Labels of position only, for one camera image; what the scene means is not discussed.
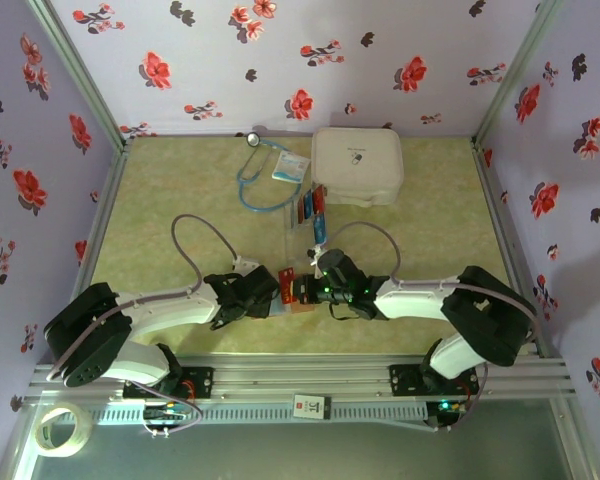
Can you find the clear acrylic card stand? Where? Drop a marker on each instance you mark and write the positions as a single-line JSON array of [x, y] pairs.
[[292, 235]]

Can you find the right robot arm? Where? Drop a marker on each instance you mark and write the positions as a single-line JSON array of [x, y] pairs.
[[490, 315]]

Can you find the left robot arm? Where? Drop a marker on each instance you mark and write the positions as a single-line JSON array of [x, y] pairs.
[[85, 335]]

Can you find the blue credit card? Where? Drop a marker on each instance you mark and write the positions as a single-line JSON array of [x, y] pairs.
[[308, 205], [320, 229]]

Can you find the red white label tag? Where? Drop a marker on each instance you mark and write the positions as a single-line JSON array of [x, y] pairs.
[[310, 406]]

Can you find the white blue gauze packet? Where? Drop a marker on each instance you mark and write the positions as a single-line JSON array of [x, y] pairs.
[[290, 169]]

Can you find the white first aid pouch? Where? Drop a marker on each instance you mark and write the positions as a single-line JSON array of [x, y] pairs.
[[357, 162]]

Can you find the green controller board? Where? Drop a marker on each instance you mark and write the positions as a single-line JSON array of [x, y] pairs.
[[165, 413], [450, 406]]

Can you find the blue stethoscope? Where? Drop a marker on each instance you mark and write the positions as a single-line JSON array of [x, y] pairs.
[[253, 139]]

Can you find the clear tape roll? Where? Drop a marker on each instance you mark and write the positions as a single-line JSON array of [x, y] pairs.
[[60, 451]]

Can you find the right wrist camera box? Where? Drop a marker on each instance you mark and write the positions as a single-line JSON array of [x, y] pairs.
[[315, 251]]

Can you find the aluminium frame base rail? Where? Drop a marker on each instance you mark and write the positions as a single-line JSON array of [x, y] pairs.
[[300, 380]]

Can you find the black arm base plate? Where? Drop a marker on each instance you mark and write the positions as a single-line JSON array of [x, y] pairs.
[[200, 382], [405, 380]]

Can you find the aluminium frame side rail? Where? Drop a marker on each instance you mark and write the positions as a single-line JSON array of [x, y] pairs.
[[492, 195], [99, 240]]

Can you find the aluminium frame post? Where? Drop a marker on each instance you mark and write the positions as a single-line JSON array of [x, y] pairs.
[[77, 75], [519, 70]]

